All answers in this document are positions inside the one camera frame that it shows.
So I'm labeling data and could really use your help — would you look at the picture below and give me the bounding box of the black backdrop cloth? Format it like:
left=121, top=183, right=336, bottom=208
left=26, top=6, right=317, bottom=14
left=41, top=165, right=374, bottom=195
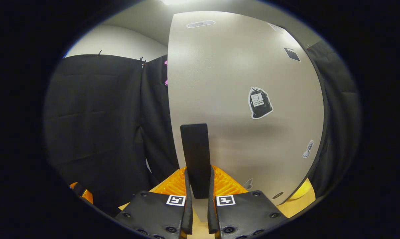
left=43, top=40, right=361, bottom=213

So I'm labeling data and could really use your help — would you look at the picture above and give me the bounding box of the black door handle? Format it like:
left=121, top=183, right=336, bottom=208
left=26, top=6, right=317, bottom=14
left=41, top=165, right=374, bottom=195
left=180, top=123, right=212, bottom=199

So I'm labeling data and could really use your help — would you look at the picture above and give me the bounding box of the yellow foam bun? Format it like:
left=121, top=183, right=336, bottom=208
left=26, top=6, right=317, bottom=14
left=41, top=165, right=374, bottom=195
left=289, top=179, right=312, bottom=200

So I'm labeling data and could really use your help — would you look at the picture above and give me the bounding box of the grey cabinet door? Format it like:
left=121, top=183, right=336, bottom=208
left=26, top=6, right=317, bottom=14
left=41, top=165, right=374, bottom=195
left=167, top=11, right=326, bottom=222

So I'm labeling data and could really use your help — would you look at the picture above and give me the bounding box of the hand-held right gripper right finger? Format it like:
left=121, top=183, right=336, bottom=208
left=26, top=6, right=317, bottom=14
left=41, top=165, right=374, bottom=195
left=207, top=165, right=288, bottom=239

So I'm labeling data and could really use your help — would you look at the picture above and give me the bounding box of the large ceiling light panel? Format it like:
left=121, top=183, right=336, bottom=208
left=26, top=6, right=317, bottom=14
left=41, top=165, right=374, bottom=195
left=160, top=0, right=202, bottom=6

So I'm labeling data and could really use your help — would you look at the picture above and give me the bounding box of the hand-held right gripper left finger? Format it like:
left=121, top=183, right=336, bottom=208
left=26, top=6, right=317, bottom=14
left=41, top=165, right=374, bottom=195
left=115, top=168, right=194, bottom=239

